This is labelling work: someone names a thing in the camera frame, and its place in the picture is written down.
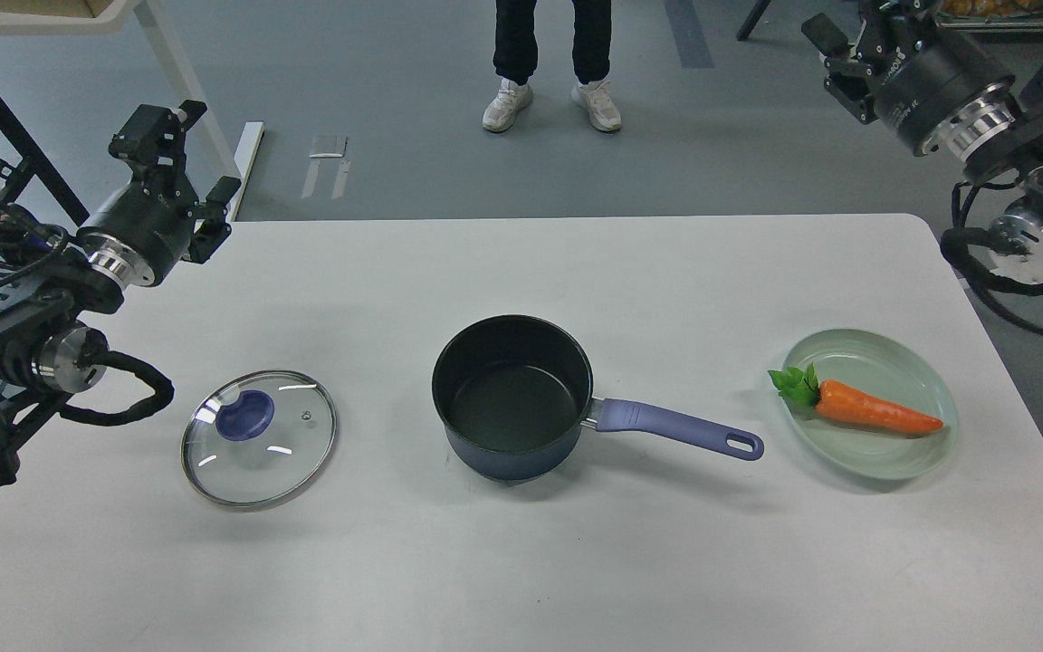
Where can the wheeled cart with goods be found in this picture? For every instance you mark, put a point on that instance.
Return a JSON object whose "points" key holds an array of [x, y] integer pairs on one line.
{"points": [[992, 17]]}

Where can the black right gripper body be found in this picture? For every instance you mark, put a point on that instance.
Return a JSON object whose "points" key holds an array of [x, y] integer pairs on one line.
{"points": [[936, 89]]}

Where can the black stand legs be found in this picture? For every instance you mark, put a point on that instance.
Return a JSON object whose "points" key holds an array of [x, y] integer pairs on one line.
{"points": [[752, 20]]}

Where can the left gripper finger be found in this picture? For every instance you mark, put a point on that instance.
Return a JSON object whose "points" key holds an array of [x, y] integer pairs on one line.
{"points": [[153, 145], [211, 222]]}

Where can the white desk frame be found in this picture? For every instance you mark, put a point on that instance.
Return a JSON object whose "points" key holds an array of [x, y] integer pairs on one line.
{"points": [[167, 43]]}

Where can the orange toy carrot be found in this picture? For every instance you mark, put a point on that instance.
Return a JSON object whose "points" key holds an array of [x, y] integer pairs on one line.
{"points": [[839, 402]]}

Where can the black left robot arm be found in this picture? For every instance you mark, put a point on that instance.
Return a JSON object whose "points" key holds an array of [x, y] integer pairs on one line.
{"points": [[51, 364]]}

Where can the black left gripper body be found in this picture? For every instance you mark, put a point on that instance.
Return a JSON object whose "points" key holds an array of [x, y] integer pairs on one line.
{"points": [[141, 233]]}

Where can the glass lid with purple knob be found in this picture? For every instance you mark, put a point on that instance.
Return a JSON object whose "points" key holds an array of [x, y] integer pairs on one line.
{"points": [[259, 440]]}

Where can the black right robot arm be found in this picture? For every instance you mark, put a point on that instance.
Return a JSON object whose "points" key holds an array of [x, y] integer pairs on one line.
{"points": [[996, 238]]}

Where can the blue saucepan with purple handle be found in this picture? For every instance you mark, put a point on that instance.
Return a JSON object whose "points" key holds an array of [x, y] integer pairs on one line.
{"points": [[514, 392]]}

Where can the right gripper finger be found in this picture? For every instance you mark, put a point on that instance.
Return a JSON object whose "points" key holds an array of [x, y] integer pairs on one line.
{"points": [[854, 69], [888, 25]]}

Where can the light green oval plate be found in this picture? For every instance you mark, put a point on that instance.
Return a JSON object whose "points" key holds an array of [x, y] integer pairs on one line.
{"points": [[887, 369]]}

